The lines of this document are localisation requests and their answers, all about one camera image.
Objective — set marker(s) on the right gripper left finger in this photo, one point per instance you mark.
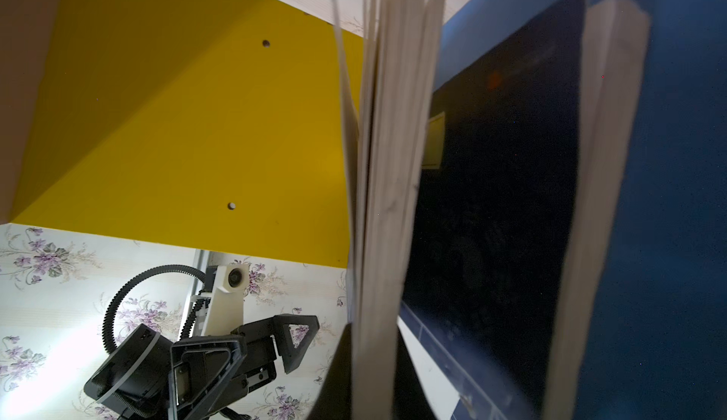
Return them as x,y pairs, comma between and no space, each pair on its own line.
334,399

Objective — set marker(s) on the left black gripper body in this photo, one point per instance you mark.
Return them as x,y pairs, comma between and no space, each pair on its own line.
209,374

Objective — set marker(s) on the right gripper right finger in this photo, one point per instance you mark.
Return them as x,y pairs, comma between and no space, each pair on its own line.
410,401

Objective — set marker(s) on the navy book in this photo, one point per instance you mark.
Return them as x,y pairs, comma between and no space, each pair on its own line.
384,133
521,177

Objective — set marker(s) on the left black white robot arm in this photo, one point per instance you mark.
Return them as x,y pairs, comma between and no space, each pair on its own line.
150,377

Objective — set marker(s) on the yellow pink blue bookshelf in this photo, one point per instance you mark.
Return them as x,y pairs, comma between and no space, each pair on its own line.
210,123

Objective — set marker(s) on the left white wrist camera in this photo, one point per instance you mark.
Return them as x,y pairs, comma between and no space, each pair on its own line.
225,311

